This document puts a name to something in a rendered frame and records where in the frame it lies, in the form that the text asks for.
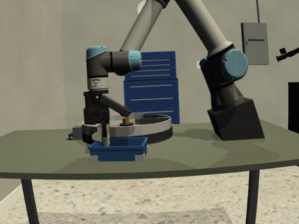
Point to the blue crate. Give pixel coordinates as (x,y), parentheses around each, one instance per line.
(120,149)

